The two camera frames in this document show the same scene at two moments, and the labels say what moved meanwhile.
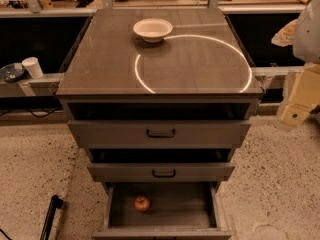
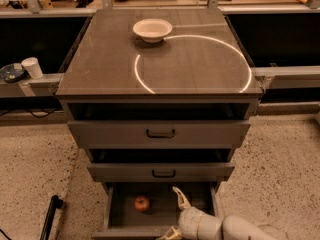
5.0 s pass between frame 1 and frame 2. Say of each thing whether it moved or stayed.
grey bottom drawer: stayed
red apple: stayed
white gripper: moved
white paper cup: stayed
